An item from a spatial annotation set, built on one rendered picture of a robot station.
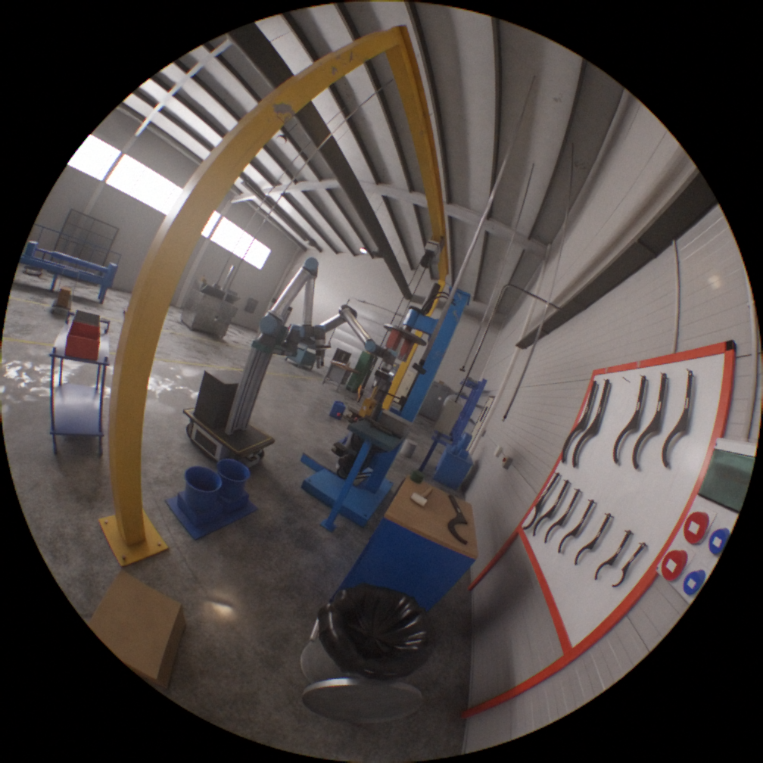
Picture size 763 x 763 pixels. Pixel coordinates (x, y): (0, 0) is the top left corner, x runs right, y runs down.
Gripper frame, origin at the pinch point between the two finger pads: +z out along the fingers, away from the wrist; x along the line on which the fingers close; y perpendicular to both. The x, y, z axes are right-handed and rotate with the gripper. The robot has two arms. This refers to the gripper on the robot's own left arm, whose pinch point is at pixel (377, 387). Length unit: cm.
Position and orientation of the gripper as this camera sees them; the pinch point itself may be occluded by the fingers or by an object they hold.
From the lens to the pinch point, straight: 214.4
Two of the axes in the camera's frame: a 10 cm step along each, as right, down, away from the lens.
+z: -4.2, 9.1, 0.7
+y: -2.7, -0.5, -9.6
